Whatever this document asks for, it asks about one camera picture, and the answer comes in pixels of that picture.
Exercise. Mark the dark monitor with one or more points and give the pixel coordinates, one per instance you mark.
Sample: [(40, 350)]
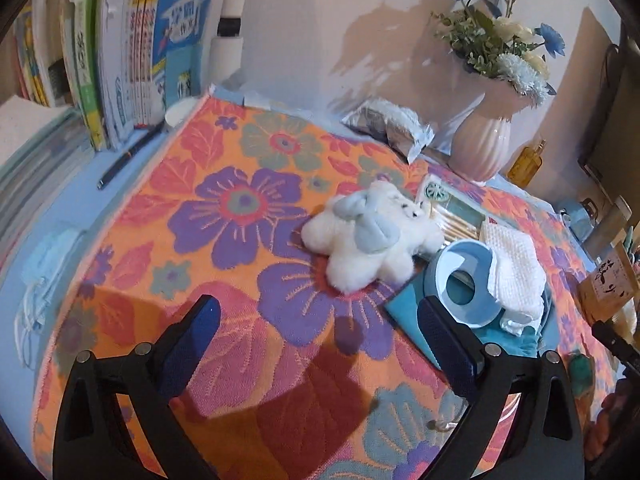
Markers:
[(607, 120)]

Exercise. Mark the stack of flat books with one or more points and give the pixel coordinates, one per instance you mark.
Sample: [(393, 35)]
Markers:
[(35, 160)]

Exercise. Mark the small blue jar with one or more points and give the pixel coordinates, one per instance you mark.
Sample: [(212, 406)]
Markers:
[(575, 217)]

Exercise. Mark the amber liquid glass bottle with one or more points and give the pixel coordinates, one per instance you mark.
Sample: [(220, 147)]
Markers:
[(530, 165)]

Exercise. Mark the grey cylinder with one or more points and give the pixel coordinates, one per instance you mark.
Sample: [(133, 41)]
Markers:
[(607, 230)]

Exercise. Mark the white plush toy blue ears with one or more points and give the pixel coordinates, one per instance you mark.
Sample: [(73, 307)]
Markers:
[(350, 255)]

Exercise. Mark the teal towel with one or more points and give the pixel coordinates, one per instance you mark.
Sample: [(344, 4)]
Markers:
[(405, 307)]

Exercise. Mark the blue face mask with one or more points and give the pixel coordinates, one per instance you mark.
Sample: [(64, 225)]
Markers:
[(45, 260)]

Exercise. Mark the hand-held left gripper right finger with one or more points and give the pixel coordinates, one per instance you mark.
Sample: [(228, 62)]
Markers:
[(444, 347)]

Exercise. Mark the pink ribbed vase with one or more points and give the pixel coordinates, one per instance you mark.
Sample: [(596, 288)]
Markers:
[(482, 140)]

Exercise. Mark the blue and white artificial flowers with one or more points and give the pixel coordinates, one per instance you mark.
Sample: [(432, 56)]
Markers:
[(500, 35)]

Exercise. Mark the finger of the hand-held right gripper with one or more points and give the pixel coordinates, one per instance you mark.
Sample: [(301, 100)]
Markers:
[(617, 342)]

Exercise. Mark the black pen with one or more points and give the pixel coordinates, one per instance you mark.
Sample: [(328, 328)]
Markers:
[(127, 155)]

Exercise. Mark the white desk lamp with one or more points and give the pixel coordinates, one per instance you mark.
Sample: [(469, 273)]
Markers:
[(232, 5)]

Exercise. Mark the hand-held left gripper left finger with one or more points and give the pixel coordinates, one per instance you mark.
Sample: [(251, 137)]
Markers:
[(196, 342)]

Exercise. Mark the brown cardboard box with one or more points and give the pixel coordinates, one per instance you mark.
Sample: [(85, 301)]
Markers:
[(607, 280)]

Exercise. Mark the silver foil packet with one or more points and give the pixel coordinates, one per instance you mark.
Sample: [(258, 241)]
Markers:
[(385, 122)]

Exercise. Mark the row of upright books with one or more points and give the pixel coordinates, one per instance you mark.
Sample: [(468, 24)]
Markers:
[(125, 45)]

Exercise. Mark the flat green printed box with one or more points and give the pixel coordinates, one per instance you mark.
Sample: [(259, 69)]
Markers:
[(460, 210)]

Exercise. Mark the white knitted cloth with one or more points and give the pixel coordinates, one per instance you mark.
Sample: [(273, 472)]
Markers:
[(515, 265)]

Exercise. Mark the floral printed cloth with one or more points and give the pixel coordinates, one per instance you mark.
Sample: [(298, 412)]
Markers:
[(225, 210)]

